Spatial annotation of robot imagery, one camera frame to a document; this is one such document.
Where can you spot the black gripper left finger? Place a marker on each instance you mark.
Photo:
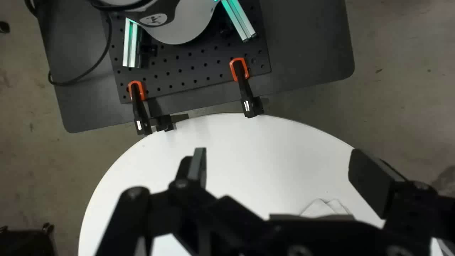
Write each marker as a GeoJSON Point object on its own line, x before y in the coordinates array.
{"type": "Point", "coordinates": [197, 167]}

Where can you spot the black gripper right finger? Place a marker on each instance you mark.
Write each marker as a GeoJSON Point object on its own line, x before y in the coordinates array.
{"type": "Point", "coordinates": [372, 179]}

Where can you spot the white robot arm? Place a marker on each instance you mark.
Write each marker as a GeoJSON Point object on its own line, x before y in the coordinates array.
{"type": "Point", "coordinates": [175, 22]}

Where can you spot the orange black bar clamp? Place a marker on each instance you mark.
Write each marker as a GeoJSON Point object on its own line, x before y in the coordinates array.
{"type": "Point", "coordinates": [247, 92]}
{"type": "Point", "coordinates": [140, 106]}

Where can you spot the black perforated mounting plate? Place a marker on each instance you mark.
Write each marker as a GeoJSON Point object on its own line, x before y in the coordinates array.
{"type": "Point", "coordinates": [190, 65]}

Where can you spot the aluminium extrusion bar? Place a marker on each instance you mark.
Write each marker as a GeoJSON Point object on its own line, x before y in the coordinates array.
{"type": "Point", "coordinates": [239, 21]}
{"type": "Point", "coordinates": [130, 44]}

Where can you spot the dark grey robot stand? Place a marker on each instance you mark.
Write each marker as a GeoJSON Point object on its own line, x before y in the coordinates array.
{"type": "Point", "coordinates": [308, 42]}

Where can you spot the black box on floor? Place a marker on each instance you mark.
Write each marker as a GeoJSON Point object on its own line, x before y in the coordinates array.
{"type": "Point", "coordinates": [23, 241]}

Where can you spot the small black bracket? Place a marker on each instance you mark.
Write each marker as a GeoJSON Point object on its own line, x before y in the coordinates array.
{"type": "Point", "coordinates": [168, 120]}

